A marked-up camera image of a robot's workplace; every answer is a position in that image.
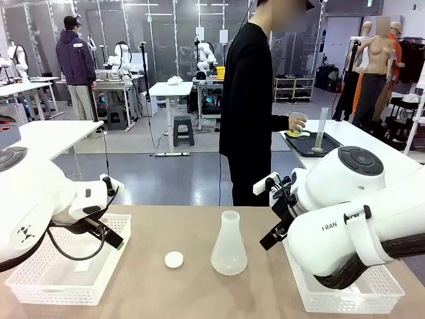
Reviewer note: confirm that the white computer tower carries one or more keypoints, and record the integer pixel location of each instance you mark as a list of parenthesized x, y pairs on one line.
[(149, 103)]

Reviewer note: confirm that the white metal rack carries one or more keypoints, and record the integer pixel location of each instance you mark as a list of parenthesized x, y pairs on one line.
[(416, 113)]

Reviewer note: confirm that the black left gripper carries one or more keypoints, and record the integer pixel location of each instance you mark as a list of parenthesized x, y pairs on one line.
[(76, 226)]

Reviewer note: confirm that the gray plastic stool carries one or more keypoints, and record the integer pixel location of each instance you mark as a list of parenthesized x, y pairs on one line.
[(117, 118), (183, 131)]

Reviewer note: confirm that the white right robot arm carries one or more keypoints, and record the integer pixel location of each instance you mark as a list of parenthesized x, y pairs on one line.
[(348, 186)]

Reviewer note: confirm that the person's right forearm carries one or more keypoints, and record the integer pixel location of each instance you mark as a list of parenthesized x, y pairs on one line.
[(279, 122)]

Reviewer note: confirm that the person in black clothes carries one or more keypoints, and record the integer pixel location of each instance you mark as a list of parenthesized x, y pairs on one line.
[(245, 99)]

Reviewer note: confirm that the yellow shallow dish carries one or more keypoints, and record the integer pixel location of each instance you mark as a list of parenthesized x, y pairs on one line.
[(293, 134)]

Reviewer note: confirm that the white metal workbench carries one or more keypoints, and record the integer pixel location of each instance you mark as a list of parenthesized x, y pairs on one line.
[(113, 83), (207, 83)]

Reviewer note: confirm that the white shallow dish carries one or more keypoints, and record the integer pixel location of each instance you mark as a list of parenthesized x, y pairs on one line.
[(306, 134)]

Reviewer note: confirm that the black camera tripod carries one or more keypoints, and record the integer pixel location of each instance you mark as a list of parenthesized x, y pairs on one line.
[(89, 93)]

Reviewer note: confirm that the mannequin in orange clothes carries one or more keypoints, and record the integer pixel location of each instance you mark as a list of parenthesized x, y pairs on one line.
[(396, 50)]

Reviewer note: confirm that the person's right hand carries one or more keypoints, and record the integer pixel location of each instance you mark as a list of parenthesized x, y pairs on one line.
[(293, 124)]

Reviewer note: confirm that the white shoe rack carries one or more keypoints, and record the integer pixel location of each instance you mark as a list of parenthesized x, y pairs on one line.
[(293, 89)]

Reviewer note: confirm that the white paper slip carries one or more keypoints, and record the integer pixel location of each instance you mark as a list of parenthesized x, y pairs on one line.
[(83, 266)]

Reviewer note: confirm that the person in purple jacket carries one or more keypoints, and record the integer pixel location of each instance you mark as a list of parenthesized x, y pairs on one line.
[(74, 60)]

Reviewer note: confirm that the translucent plastic Erlenmeyer flask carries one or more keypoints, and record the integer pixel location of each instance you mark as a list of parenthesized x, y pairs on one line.
[(229, 256)]

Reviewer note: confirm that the black pole stand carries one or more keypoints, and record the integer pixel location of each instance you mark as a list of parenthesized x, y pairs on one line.
[(145, 76)]

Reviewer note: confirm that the white perforated plastic basket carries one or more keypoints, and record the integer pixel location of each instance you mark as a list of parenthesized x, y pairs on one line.
[(66, 292), (348, 300)]

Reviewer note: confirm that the black stand with dark cloth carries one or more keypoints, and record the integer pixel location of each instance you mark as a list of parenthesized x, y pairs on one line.
[(347, 89)]

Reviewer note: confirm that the black plastic tray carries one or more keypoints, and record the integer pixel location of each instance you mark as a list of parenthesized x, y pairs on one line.
[(299, 146)]

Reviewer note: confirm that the gray storage box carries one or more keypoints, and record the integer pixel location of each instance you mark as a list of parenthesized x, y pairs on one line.
[(8, 136)]

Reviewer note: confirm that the rack of dark clothes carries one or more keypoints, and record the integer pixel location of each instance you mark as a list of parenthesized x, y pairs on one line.
[(413, 60)]

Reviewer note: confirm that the black cap hat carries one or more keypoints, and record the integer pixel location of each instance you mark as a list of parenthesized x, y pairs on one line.
[(201, 75)]

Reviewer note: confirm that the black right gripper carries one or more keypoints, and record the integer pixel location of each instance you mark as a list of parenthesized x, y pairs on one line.
[(285, 212)]

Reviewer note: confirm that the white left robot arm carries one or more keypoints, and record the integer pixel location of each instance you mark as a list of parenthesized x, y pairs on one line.
[(33, 199)]

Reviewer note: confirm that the white round flask cap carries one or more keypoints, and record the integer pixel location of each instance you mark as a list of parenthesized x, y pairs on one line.
[(174, 260)]

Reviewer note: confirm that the white crumpled cloth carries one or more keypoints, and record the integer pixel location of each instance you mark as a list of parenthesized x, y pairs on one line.
[(175, 80)]

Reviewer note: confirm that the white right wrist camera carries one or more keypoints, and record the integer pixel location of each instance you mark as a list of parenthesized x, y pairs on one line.
[(264, 184)]

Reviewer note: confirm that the clear plastic graduated cylinder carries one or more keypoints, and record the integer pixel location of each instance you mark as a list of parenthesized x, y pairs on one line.
[(321, 133)]

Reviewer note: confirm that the white power strip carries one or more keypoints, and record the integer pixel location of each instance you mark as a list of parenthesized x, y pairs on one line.
[(172, 154)]

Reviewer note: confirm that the clear plastic measuring beaker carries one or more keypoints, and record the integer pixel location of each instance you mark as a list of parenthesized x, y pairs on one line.
[(301, 117)]

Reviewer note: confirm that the bare mannequin with gray trousers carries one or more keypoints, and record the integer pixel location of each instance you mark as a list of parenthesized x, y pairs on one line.
[(375, 66)]

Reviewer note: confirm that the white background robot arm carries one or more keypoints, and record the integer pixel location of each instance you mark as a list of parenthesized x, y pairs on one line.
[(121, 58), (20, 63), (206, 54)]

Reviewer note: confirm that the black luggage bags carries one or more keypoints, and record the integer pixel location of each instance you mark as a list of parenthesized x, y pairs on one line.
[(327, 78)]

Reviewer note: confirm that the white background table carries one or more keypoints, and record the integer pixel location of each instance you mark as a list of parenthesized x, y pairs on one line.
[(23, 88)]

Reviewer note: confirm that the white mannequin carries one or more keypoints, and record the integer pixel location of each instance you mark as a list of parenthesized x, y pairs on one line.
[(366, 36)]

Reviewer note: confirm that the white rectangular panel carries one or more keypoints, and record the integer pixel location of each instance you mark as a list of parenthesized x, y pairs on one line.
[(199, 34), (223, 36)]

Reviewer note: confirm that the yellow plastic basket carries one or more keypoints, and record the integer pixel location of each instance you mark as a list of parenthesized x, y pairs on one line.
[(220, 73)]

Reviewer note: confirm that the white standing desk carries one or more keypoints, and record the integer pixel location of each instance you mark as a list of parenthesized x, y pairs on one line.
[(171, 89)]

